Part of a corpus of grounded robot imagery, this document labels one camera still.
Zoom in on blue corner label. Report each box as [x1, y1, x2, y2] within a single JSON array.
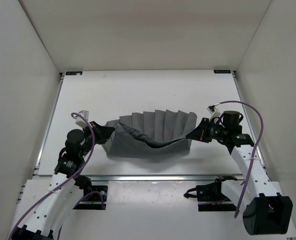
[[65, 71, 83, 76], [213, 69, 231, 74]]

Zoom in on grey pleated skirt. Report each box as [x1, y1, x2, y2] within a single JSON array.
[[102, 110, 197, 159]]

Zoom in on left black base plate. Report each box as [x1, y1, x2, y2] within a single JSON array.
[[74, 185, 108, 211]]

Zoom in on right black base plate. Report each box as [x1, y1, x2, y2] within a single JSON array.
[[196, 181, 242, 212]]

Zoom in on right blue corner label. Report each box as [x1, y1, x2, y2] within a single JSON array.
[[213, 69, 231, 74]]

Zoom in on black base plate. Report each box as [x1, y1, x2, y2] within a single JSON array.
[[74, 185, 108, 211], [196, 181, 242, 212]]

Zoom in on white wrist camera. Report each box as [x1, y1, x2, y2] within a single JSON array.
[[207, 105, 221, 120], [73, 110, 89, 129]]

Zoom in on left blue corner label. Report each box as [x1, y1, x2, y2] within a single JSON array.
[[65, 71, 83, 76]]

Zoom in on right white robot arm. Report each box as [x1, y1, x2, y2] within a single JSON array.
[[186, 110, 293, 236]]

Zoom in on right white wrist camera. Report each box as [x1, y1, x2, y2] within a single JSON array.
[[207, 105, 221, 120]]

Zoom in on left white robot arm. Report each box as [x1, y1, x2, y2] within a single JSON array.
[[8, 121, 115, 240]]

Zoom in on aluminium front rail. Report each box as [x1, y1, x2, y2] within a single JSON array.
[[90, 174, 217, 182]]

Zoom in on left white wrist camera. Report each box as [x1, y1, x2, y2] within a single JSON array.
[[73, 110, 89, 129]]

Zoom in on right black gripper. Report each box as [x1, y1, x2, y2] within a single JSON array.
[[186, 118, 227, 143]]

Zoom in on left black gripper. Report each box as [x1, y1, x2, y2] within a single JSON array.
[[81, 118, 116, 154]]

